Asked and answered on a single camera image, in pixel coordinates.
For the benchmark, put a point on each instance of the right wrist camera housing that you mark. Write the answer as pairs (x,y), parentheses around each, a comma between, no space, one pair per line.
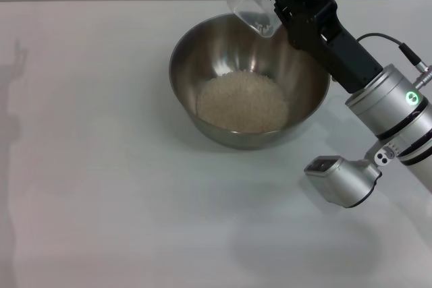
(347,180)

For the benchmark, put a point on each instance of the stainless steel mixing bowl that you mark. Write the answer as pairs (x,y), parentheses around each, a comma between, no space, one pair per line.
(303,75)

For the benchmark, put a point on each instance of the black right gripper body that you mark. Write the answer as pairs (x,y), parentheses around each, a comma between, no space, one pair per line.
(337,52)

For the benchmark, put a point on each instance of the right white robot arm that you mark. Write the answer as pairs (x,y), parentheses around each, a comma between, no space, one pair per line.
(398,112)

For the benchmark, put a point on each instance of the white uncooked rice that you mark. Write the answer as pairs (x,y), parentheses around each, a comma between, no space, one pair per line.
(243,102)

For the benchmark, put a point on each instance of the clear plastic measuring cup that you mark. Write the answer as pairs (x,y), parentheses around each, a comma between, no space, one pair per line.
(249,4)

